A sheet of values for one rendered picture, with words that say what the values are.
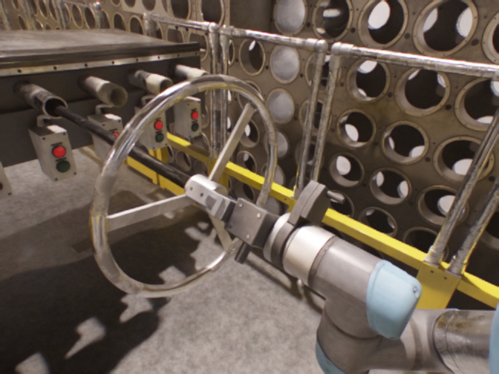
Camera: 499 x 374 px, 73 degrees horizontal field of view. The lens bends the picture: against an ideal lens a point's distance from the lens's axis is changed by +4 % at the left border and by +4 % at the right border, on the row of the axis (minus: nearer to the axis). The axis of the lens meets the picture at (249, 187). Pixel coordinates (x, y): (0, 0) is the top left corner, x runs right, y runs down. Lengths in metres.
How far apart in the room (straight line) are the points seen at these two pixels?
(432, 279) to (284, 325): 0.57
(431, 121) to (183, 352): 1.59
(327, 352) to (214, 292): 1.08
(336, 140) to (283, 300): 1.12
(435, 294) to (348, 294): 0.96
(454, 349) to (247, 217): 0.27
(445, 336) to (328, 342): 0.13
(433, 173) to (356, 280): 1.68
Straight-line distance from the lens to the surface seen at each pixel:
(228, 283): 1.57
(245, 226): 0.43
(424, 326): 0.52
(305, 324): 1.47
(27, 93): 1.10
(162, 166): 0.63
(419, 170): 2.06
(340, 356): 0.48
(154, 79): 1.18
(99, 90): 1.11
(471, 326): 0.45
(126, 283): 0.53
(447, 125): 1.96
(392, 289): 0.40
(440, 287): 1.33
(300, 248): 0.42
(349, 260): 0.41
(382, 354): 0.49
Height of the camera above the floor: 1.16
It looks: 31 degrees down
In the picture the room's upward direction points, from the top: 3 degrees clockwise
